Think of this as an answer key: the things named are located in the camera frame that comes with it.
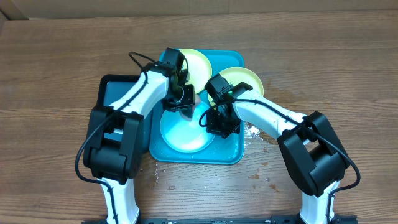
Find yellow-green plate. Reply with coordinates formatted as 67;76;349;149
180;49;212;94
218;67;264;96

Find light blue plate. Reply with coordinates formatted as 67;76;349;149
160;102;215;153

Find orange green scrub sponge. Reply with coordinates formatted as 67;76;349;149
180;95;201;121

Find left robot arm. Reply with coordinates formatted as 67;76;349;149
75;62;195;223

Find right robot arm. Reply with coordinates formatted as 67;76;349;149
202;81;353;223

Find teal plastic tray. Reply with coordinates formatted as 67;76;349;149
149;48;245;166

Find black plastic tray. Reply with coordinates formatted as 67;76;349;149
96;74;153;153

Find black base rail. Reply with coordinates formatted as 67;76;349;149
81;215;358;224

